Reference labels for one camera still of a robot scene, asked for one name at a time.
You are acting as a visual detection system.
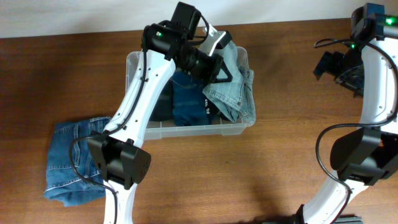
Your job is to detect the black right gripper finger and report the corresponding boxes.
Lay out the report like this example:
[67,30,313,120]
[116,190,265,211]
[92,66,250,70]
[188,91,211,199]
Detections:
[313,52,335,80]
[333,52,345,77]

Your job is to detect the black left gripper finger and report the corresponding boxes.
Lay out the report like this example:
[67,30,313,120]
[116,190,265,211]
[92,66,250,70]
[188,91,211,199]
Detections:
[215,30,233,50]
[214,63,233,83]

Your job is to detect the light blue jeans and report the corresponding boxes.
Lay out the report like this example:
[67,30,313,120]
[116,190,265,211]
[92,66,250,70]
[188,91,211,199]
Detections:
[203,41,256,126]

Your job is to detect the black garment with tape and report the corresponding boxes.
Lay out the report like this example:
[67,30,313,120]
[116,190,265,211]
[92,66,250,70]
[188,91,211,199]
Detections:
[149,80,173,122]
[205,98,230,121]

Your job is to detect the teal blue garment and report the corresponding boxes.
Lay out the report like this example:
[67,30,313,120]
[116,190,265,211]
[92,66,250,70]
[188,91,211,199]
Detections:
[172,71,213,126]

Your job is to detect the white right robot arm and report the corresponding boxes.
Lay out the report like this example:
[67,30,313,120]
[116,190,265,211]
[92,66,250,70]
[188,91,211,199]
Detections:
[290,3,397,224]

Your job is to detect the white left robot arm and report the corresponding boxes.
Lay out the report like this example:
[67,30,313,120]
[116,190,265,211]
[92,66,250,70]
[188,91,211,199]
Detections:
[87,2,233,223]

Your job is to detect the clear plastic storage bin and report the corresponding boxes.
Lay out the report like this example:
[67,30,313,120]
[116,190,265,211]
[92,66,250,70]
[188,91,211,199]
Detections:
[126,47,255,141]

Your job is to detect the dark blue folded jeans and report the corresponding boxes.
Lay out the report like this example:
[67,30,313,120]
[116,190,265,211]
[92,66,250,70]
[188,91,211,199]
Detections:
[44,117,110,207]

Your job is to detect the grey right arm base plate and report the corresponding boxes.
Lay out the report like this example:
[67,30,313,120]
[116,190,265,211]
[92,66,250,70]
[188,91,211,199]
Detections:
[334,216,363,224]

